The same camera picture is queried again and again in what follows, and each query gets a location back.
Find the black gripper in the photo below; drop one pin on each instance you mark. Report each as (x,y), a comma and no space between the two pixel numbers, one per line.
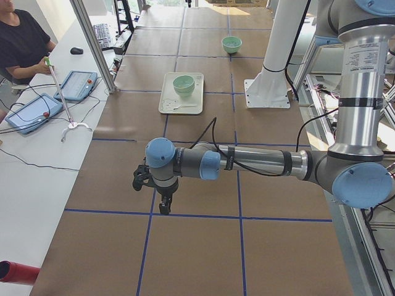
(166,192)

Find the plain green bowl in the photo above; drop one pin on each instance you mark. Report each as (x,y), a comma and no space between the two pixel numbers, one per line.
(184,84)

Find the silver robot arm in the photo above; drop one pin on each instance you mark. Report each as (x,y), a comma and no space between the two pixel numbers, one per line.
(351,169)

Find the white plastic spoon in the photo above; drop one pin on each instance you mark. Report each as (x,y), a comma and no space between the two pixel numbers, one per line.
(183,106)

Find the cream bear serving tray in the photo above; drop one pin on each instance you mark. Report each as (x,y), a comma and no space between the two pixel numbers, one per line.
(173,103)

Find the green bowl on tray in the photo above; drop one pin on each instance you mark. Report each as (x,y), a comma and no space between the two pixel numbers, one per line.
(184,93)

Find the pink grabber stick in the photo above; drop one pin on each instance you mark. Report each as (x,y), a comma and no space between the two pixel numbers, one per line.
(72,123)

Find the blue teach pendant far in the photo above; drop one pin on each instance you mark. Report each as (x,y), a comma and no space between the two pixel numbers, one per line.
(77,85)

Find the blue teach pendant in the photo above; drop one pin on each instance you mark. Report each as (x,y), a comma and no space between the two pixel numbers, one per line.
(77,85)
(34,114)

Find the blue teach pendant near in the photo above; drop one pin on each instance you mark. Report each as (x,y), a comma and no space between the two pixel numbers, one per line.
(34,114)

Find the red cylinder object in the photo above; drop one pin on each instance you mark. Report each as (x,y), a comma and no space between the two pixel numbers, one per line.
(17,273)

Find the green bowl with ice cubes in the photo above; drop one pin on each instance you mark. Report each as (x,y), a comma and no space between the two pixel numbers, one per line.
(231,44)

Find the black computer mouse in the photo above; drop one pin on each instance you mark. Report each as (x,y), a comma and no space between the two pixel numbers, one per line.
(76,51)

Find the black keyboard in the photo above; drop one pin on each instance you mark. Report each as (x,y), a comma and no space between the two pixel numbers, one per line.
(103,36)

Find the person in black shirt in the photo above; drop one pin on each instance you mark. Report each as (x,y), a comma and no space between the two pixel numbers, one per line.
(24,45)

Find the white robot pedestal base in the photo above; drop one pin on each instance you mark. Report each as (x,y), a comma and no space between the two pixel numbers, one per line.
(269,89)

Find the aluminium frame post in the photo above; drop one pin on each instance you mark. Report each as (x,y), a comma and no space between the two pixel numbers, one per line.
(86,26)

